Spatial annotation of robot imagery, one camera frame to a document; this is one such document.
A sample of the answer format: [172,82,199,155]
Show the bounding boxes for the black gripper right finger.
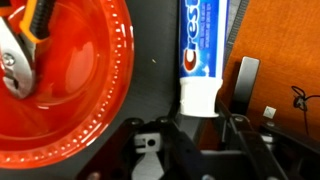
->
[214,55,289,180]

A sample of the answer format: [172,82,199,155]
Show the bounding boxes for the pliers with orange black handles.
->
[0,0,56,100]

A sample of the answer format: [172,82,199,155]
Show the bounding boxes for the red bowl with pliers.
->
[0,0,135,170]

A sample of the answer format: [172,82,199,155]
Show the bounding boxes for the thin black cable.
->
[291,85,320,135]

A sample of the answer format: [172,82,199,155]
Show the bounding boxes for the blue toothpaste tube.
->
[178,0,231,119]

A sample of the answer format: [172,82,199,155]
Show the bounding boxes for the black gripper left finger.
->
[156,99,203,161]

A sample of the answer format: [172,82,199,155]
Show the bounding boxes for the small white square tag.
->
[262,105,278,119]

